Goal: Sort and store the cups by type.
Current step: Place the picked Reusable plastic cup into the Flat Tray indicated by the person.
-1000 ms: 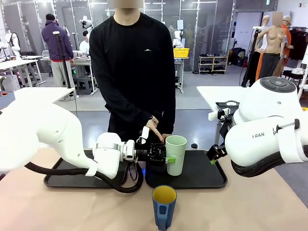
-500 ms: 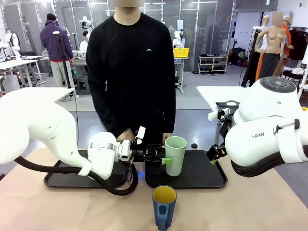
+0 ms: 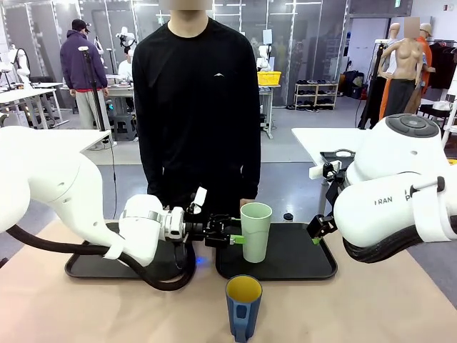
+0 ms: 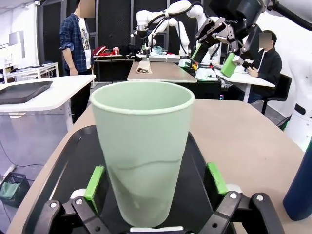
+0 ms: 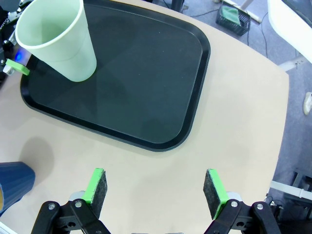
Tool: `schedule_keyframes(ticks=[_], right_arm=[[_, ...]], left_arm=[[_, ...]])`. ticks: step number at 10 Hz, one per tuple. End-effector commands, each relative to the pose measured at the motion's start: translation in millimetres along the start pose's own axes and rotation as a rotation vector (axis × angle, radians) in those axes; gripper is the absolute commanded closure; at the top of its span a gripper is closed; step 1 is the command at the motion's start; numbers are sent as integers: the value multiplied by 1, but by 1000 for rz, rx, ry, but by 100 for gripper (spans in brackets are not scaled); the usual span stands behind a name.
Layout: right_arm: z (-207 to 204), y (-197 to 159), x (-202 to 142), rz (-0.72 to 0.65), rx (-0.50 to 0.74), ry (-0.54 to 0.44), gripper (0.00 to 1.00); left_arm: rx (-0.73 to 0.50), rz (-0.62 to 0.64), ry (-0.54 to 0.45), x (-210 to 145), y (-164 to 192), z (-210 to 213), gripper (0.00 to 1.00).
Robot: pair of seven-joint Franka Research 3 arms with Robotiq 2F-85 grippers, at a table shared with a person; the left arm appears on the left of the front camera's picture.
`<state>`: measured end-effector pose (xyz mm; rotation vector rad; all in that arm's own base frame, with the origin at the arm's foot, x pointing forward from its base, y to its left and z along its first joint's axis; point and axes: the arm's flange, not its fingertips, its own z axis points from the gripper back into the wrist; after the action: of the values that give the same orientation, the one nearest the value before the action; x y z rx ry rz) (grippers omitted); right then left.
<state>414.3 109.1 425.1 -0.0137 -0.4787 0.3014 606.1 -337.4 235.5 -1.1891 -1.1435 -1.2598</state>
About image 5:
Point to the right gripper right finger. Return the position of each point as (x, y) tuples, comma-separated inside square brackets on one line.
[(215, 192)]

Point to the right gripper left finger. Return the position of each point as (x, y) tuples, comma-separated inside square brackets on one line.
[(93, 192)]

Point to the white shoe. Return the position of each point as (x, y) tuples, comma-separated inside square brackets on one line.
[(308, 103)]

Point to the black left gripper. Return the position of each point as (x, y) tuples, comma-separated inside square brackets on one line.
[(14, 52)]

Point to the black plastic tray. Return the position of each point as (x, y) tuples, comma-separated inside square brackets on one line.
[(141, 80)]

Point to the black plastic crate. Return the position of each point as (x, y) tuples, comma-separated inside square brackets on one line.
[(241, 26)]

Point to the white side table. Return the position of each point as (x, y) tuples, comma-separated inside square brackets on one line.
[(292, 24)]

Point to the pale green plastic cup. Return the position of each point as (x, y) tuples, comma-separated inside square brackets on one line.
[(63, 48)]

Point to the green cloth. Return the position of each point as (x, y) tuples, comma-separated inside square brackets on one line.
[(230, 14)]

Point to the blue ribbed mug yellow inside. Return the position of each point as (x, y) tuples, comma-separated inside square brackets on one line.
[(13, 185)]

